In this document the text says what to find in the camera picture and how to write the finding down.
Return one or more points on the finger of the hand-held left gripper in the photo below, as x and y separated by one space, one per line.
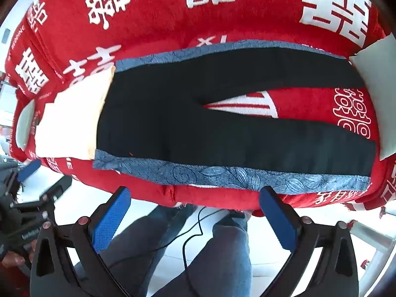
29 170
60 187

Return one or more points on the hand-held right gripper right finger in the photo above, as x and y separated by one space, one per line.
278 222

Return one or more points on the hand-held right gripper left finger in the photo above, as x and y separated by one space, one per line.
109 219

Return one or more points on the black pants with blue stripes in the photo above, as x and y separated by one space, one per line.
154 123

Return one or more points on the person's left hand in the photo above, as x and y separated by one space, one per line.
14 259

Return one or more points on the person's leg in jeans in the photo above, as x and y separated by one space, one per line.
139 241
222 253

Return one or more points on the pale grey-green cloth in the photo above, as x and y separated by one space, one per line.
26 123

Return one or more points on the cream folded cloth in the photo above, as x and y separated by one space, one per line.
71 120

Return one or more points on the white metal table leg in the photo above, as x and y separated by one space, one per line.
374 235

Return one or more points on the red printed blanket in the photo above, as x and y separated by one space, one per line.
154 21

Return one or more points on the off-white cloth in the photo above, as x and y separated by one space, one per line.
376 55

